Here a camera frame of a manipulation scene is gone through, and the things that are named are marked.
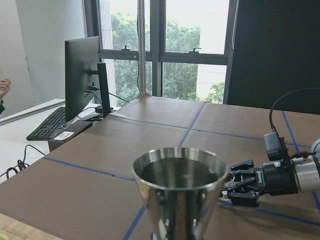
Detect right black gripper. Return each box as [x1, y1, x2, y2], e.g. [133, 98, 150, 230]
[223, 160, 298, 208]

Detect steel measuring jigger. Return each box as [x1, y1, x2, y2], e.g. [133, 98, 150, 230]
[132, 147, 230, 240]

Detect clear glass shaker cup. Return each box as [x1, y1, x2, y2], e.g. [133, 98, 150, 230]
[219, 172, 236, 200]

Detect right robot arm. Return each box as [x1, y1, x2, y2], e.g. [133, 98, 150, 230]
[221, 139, 320, 208]

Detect person's hand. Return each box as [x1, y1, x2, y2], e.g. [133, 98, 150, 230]
[0, 78, 11, 100]

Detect black box on table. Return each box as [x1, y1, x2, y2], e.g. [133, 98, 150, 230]
[47, 120, 93, 152]

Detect black computer monitor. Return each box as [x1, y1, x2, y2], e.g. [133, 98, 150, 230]
[64, 36, 111, 122]

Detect black keyboard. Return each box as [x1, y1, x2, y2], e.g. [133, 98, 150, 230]
[26, 106, 66, 141]

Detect wooden cutting board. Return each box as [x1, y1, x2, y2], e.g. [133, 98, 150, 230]
[0, 213, 61, 240]

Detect right camera cable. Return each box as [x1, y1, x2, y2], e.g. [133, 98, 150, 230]
[269, 87, 320, 133]

